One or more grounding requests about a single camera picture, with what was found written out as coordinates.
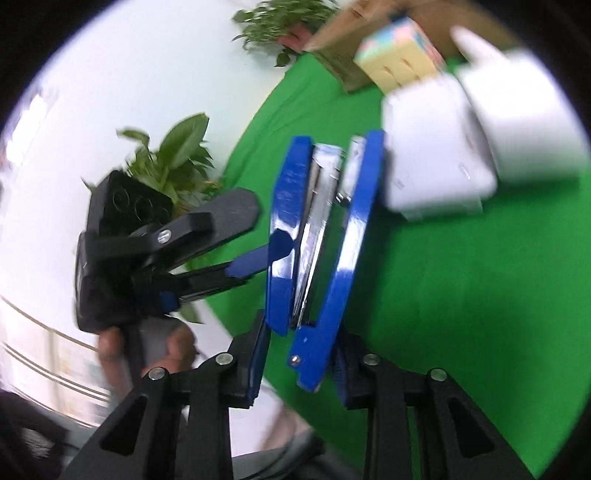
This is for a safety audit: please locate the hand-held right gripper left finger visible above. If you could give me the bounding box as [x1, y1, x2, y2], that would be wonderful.
[60, 310, 272, 480]

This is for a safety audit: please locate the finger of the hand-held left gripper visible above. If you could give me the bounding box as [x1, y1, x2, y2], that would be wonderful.
[129, 188, 260, 273]
[154, 231, 293, 308]

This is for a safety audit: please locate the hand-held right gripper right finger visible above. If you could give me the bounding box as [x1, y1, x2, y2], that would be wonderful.
[330, 323, 534, 480]

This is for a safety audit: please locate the blue stapler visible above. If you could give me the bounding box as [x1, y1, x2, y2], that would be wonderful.
[264, 129, 387, 394]

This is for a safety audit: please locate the white rectangular device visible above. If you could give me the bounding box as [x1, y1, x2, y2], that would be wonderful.
[382, 76, 498, 221]

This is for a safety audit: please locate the cardboard box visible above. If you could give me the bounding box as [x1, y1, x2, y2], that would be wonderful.
[302, 0, 518, 93]

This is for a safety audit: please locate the pastel puzzle cube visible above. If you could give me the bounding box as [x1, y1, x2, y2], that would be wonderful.
[355, 17, 448, 92]

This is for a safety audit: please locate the white paper roll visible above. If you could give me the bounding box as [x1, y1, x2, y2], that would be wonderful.
[450, 25, 589, 188]

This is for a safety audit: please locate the person's left hand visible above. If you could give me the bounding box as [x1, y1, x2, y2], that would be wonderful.
[98, 323, 200, 402]

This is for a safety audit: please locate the large-leaf green plant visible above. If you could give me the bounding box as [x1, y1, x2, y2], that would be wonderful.
[81, 113, 225, 324]

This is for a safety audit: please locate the potted green plant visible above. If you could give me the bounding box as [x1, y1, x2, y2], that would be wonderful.
[232, 0, 342, 68]

